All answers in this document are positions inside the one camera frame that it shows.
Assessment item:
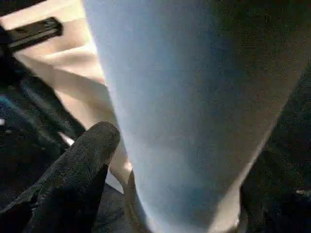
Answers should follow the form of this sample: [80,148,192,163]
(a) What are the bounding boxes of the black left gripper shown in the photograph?
[0,17,64,55]

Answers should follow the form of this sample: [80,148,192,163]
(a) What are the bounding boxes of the white plastic table top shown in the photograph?
[0,0,133,194]

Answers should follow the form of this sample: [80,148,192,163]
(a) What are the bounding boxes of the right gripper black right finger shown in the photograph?
[242,177,311,233]

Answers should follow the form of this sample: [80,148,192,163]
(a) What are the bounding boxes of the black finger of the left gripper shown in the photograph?
[18,77,87,142]

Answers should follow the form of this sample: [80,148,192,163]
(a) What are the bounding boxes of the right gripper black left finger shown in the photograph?
[0,121,121,233]

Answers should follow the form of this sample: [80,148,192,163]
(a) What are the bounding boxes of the white plastic table leg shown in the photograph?
[82,0,311,233]

